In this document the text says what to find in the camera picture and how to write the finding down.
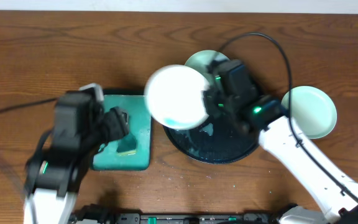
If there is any left black cable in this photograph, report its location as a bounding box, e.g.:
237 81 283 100
0 97 58 128

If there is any black cable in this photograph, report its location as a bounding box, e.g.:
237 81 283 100
0 97 58 128
218 32 358 215

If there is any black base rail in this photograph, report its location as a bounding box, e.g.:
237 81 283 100
70 203 279 224

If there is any mint plate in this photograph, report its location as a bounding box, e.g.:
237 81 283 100
185 50 229 76
282 86 337 139

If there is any right black cable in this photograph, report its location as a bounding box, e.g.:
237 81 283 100
218 32 358 215

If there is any white round plate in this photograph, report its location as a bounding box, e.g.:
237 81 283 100
144 65 209 130

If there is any dark green scrub sponge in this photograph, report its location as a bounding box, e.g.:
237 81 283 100
116 133 137 156

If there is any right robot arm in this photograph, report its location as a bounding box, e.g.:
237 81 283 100
203 87 358 223

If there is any round black serving tray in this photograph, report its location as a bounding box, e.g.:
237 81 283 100
162 67 264 165

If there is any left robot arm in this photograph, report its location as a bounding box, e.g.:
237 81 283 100
24 87 129 223

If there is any rectangular green water tray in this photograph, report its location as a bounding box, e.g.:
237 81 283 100
91 89 152 171

